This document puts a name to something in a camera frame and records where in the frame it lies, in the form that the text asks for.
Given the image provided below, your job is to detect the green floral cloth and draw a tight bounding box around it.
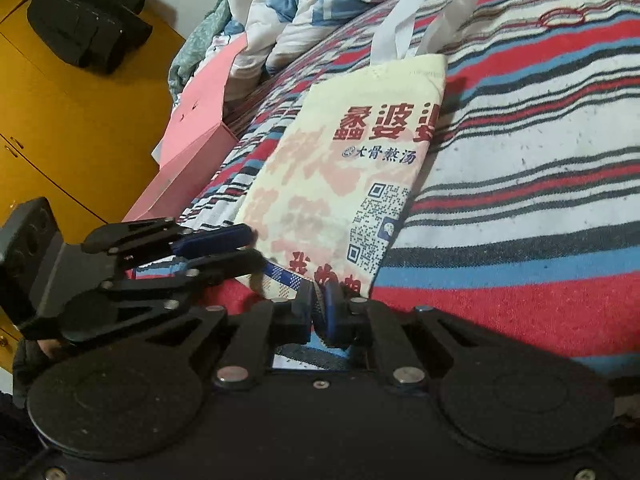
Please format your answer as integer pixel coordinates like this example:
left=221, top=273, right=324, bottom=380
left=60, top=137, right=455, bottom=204
left=167, top=0, right=237, bottom=104

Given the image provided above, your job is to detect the cream printed shopping bag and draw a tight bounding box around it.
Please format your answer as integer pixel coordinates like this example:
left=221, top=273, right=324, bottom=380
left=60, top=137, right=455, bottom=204
left=234, top=0, right=485, bottom=372

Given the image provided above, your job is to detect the yellow wardrobe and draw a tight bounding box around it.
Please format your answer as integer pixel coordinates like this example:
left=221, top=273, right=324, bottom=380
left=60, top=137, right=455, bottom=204
left=0, top=0, right=189, bottom=377

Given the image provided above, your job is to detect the person's left hand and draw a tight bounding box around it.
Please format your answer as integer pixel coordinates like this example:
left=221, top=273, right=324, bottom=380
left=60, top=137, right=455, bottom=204
left=12, top=338, right=62, bottom=409

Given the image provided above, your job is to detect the pink cardboard box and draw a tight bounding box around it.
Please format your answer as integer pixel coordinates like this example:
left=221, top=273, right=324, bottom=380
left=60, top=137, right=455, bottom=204
left=122, top=35, right=249, bottom=227

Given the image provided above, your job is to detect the black jacket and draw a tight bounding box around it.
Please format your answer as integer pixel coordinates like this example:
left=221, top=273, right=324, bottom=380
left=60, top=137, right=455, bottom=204
left=25, top=0, right=154, bottom=77

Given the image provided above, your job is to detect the red hair tie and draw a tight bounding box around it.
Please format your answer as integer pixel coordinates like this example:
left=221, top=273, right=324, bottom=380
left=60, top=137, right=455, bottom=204
left=537, top=8, right=587, bottom=29

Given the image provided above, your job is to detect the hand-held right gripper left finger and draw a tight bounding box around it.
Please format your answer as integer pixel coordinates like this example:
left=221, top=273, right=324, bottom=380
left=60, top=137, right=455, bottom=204
left=134, top=283, right=317, bottom=392

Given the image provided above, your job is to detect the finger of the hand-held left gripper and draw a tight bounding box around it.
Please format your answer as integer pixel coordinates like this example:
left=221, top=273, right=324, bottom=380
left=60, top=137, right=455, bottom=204
left=62, top=248, right=267, bottom=344
left=81, top=217, right=254, bottom=259

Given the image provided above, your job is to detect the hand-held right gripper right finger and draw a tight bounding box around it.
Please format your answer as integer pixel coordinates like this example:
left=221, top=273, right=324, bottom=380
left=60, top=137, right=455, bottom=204
left=319, top=279, right=502, bottom=392

